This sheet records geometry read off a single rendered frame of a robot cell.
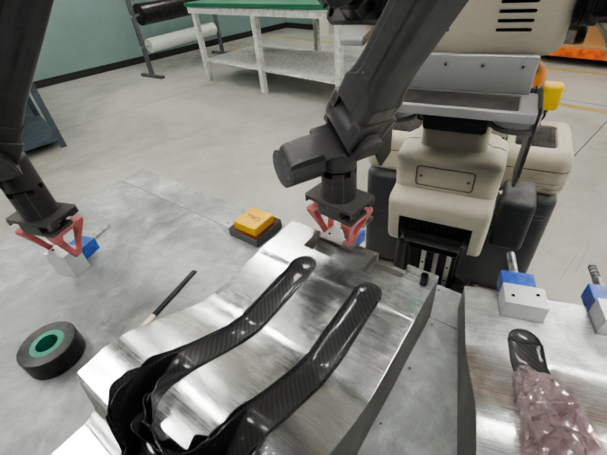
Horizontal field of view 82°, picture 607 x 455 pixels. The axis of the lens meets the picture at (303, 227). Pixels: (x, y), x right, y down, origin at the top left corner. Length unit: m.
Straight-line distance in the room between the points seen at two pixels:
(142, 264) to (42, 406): 0.28
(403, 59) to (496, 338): 0.35
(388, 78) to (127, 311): 0.55
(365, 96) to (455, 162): 0.43
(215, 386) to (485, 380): 0.29
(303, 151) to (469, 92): 0.36
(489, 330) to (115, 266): 0.67
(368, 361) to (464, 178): 0.51
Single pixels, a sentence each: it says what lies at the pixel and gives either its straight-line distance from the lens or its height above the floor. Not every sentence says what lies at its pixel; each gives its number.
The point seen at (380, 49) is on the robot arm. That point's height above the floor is 1.18.
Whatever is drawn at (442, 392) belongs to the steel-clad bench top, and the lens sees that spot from 0.53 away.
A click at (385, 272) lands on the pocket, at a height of 0.86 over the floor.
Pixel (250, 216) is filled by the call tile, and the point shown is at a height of 0.84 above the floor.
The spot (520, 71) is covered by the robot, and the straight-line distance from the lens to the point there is 0.72.
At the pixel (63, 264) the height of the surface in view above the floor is 0.83.
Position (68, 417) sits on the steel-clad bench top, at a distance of 0.62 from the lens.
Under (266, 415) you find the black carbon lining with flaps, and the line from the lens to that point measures 0.38.
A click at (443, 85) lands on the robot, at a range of 0.74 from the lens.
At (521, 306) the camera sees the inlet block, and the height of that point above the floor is 0.88.
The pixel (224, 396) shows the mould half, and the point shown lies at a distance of 0.39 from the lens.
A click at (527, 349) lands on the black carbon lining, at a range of 0.54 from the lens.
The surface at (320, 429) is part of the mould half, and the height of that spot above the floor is 0.91.
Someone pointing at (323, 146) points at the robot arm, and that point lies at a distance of 0.49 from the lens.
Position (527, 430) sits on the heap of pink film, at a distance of 0.42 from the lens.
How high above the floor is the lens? 1.26
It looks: 38 degrees down
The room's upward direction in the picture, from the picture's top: 6 degrees counter-clockwise
